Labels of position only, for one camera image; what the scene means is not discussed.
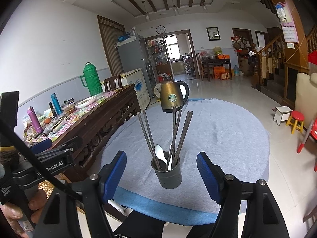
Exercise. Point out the white electric fan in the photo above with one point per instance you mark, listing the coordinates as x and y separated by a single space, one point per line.
157 91

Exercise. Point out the framed wall picture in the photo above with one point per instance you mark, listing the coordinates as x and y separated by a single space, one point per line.
213 34

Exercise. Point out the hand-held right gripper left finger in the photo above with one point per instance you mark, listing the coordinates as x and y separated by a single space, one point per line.
114 178

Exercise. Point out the round wall clock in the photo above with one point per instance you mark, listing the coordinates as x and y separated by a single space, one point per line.
160 29

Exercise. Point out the clear food container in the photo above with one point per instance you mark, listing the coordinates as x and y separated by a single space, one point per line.
68 107

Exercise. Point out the orange cardboard box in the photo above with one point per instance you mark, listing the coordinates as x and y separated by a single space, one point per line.
219 72

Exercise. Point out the person's left hand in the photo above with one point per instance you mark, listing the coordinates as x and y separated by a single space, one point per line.
37 205

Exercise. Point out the wooden stair railing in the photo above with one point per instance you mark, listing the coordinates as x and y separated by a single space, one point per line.
270 52

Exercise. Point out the white hanging bag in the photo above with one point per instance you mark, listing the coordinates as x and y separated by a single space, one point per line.
281 12

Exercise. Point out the black bottle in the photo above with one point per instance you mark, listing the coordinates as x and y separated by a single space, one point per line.
52 110

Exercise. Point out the grey refrigerator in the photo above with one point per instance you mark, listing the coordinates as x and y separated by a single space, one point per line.
133 54

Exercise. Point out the beige sofa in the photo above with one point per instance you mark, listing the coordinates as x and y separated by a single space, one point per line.
305 91

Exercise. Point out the wooden pillar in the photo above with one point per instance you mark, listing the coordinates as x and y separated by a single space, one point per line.
297 54

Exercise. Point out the grey metal utensil holder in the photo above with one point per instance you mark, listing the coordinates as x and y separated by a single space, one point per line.
168 178

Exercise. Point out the red and yellow stool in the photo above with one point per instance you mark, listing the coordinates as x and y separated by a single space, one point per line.
296 116

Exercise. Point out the slatted wooden chair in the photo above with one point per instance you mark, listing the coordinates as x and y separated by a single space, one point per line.
201 67

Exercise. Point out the white bowl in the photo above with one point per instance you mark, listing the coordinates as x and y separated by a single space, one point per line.
86 101

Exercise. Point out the pendant lamp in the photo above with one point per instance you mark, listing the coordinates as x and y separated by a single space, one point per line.
203 6
175 9
147 16

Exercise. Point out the green thermos flask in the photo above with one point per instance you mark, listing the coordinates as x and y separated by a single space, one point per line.
91 79

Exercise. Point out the white chest freezer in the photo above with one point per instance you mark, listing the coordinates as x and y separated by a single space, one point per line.
138 86

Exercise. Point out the gold electric kettle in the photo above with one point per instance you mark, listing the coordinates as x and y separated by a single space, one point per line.
172 96

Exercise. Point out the red child chair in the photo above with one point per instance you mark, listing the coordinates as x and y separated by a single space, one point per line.
313 133

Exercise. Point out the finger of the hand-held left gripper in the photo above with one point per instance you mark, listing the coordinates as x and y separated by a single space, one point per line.
42 145
64 146

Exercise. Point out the small white stool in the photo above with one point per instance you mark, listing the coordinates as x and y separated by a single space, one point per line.
283 110

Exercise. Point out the carved wooden sideboard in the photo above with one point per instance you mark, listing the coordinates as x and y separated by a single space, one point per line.
104 124

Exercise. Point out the glass display cabinet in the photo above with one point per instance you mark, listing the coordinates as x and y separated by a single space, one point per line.
157 54

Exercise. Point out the blue drink bottle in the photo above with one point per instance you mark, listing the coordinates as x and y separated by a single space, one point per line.
56 104

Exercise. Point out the white wall switch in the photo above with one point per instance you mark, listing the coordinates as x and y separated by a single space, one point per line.
290 45

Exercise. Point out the orange flat box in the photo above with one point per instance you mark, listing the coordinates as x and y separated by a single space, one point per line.
224 56

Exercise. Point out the blue tablecloth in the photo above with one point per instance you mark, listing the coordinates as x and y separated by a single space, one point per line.
161 208

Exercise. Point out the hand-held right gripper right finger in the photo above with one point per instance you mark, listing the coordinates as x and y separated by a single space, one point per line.
209 178

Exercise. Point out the brown wooden armchair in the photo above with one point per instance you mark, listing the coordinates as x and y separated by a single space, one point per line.
310 215

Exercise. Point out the white plastic spoon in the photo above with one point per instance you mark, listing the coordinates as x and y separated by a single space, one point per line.
159 151
170 158

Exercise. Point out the brown wooden door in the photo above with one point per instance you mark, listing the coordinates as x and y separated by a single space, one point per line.
110 47

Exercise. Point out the large water jug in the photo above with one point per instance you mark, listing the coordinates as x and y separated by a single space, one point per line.
236 70

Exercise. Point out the person's legs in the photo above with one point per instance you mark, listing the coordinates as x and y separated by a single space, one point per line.
148 228

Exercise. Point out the purple drink bottle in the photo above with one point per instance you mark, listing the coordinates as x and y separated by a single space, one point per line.
34 120

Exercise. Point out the dark wooden dining table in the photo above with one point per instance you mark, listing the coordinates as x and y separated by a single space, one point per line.
215 62

